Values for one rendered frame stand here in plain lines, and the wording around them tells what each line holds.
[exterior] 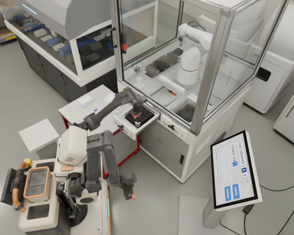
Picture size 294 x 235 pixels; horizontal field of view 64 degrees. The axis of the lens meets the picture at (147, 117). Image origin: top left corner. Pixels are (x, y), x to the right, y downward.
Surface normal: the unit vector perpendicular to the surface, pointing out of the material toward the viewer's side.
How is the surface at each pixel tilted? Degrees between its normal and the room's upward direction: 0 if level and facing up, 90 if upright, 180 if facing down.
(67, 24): 90
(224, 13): 90
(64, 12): 69
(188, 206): 3
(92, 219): 0
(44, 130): 0
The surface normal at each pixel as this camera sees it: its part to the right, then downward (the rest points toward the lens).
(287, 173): 0.02, -0.66
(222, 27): -0.70, 0.52
